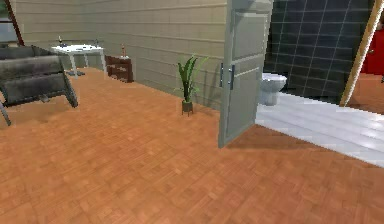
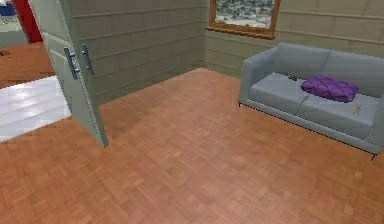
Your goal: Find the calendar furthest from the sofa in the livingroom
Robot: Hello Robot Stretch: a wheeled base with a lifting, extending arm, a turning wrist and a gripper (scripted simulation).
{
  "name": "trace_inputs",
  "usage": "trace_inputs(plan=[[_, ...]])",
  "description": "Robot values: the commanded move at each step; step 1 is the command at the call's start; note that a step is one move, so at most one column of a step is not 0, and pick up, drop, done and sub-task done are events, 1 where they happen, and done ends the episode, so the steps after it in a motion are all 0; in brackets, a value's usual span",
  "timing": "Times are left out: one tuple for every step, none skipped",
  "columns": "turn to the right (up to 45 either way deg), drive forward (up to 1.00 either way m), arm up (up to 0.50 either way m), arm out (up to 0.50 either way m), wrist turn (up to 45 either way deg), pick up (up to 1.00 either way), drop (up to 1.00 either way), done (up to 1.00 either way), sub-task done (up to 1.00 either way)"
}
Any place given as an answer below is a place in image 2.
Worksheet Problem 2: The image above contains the grey door handle bar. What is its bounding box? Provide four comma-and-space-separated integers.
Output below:
81, 43, 95, 76
63, 46, 81, 81

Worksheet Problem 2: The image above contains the wooden framed window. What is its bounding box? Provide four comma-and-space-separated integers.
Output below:
206, 0, 282, 41

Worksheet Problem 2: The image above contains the red cupboard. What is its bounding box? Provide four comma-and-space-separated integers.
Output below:
12, 0, 44, 44

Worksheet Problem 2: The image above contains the grey sofa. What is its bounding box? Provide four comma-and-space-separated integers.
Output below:
237, 41, 384, 162

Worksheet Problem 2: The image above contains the grey-green room door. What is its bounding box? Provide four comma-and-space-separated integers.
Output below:
27, 0, 110, 148

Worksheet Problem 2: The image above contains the purple quilted cushion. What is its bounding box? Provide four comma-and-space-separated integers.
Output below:
300, 75, 359, 103

